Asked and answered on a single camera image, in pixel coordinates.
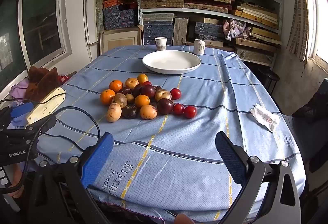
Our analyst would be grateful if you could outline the stack of dark blue flat boxes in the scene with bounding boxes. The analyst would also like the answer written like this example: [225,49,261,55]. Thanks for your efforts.
[195,22,223,41]
[143,20,175,45]

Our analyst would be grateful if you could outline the orange streaked round fruit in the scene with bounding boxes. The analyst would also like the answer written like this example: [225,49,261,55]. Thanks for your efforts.
[140,104,158,120]

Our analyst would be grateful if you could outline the white plate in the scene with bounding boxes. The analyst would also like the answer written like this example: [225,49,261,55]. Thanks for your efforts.
[142,50,202,75]

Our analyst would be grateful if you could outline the stack of blue patterned boxes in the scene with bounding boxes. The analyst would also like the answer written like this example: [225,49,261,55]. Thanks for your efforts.
[102,5,137,30]

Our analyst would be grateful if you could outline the white drink can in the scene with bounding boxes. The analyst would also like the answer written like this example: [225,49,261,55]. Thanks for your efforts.
[194,39,205,56]

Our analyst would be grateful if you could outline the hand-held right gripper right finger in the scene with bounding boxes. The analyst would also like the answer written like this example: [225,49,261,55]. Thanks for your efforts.
[215,131,301,224]

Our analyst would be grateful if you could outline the stack of yellow wooden boxes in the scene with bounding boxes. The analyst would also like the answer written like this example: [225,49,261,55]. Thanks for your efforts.
[229,2,282,63]

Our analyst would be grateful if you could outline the bright daylight window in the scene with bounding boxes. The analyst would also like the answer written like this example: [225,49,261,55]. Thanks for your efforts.
[304,0,328,66]

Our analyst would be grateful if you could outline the person's left hand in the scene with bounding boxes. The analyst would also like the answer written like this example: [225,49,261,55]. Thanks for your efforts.
[8,163,25,199]

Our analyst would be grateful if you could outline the tall tan woven box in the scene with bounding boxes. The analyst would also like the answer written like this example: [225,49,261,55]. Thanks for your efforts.
[174,17,189,46]

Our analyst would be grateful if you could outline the wooden framed panel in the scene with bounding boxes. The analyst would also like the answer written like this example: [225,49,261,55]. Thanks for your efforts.
[99,27,142,54]

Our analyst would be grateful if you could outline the white framed dark window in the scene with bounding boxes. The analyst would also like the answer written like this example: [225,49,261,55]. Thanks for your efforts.
[0,0,73,96]

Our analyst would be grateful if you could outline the black round stool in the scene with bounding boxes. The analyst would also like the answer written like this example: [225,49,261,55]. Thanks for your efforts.
[257,68,280,94]

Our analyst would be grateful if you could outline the green patterned panel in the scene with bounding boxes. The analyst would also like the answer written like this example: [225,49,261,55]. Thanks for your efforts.
[95,0,104,32]

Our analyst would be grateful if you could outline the dark red plum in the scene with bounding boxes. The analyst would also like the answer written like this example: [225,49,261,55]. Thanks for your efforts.
[157,98,174,115]
[141,84,156,98]

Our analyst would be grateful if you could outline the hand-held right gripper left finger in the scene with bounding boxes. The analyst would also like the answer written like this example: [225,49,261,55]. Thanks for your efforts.
[28,132,114,224]

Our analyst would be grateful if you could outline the brown cloth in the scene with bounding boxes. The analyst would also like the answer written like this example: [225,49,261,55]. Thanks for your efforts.
[26,65,63,103]

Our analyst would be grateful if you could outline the purple cloth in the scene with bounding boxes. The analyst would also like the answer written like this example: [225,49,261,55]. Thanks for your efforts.
[8,79,30,102]

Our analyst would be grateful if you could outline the pink white cloth bundle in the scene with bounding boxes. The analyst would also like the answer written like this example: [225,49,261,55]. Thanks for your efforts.
[222,19,248,41]

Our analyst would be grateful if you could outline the person's right hand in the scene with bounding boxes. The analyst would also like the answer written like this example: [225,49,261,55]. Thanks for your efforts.
[174,213,196,224]

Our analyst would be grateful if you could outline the white metal shelf rack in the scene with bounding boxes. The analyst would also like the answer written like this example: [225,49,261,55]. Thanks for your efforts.
[137,0,284,66]

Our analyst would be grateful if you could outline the crumpled white tissue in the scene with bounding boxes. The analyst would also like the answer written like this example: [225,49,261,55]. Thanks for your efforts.
[250,103,282,133]

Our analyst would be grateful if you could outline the white board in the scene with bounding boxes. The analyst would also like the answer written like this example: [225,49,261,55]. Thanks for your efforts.
[83,0,99,46]

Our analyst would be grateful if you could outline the black cable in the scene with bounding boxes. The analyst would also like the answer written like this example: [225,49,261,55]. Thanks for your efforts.
[38,106,101,160]

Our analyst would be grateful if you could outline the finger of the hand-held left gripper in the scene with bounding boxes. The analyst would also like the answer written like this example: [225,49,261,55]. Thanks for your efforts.
[10,102,35,118]
[24,114,57,137]

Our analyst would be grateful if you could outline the cream power strip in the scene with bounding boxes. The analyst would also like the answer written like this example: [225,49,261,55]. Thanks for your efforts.
[26,87,66,125]

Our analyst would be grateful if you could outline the white paper cup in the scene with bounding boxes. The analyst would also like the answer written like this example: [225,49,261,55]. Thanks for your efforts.
[155,37,167,51]

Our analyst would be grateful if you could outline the long tan woven box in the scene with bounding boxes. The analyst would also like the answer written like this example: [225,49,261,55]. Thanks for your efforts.
[141,0,184,9]

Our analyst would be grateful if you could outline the blue plaid tablecloth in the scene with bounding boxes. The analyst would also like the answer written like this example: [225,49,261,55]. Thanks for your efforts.
[33,45,306,222]

